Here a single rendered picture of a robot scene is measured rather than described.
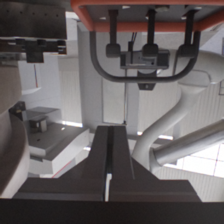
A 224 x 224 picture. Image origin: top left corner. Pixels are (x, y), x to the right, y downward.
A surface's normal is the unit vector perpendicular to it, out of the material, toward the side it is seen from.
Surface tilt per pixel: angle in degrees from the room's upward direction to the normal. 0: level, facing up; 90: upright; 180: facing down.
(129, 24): 88
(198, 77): 81
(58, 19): 90
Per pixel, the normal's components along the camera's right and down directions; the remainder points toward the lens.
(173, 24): -0.02, 0.30
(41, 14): 0.36, 0.25
